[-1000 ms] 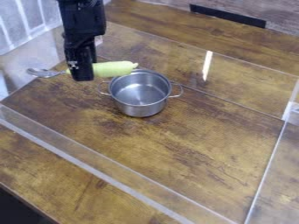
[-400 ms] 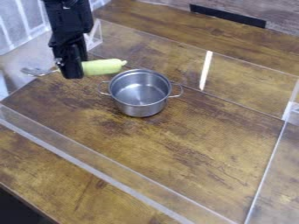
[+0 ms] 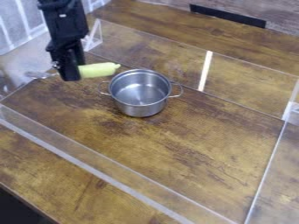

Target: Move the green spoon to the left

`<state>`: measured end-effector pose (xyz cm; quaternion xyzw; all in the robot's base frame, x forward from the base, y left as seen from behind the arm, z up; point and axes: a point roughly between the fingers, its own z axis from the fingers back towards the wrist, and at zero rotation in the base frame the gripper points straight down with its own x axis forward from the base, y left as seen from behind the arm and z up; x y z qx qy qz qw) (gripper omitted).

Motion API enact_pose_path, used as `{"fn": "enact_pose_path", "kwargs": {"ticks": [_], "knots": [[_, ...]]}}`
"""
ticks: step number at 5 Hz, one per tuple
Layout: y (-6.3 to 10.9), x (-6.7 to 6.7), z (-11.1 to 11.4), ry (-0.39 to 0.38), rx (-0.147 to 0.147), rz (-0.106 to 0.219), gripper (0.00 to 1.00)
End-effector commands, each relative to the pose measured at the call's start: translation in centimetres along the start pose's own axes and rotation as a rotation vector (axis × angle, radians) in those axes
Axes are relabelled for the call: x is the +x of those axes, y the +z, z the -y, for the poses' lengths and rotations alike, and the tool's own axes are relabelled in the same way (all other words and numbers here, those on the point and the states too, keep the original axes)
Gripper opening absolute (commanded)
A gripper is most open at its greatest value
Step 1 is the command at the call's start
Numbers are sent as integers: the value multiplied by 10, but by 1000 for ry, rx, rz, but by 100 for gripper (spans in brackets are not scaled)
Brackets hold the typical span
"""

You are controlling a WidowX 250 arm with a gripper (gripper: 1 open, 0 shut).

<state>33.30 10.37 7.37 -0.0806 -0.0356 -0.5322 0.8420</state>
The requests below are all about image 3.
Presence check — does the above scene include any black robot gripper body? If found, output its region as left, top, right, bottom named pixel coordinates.
left=38, top=0, right=90, bottom=52

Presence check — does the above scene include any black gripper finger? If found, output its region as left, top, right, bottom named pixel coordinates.
left=75, top=40, right=86, bottom=66
left=52, top=49, right=80, bottom=81

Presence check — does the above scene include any small stainless steel pot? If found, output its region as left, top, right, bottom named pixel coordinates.
left=99, top=69, right=183, bottom=117

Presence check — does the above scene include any clear acrylic triangle bracket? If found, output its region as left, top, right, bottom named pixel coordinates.
left=82, top=19, right=103, bottom=52

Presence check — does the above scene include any green handled metal spoon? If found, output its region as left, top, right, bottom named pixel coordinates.
left=24, top=62, right=120, bottom=79

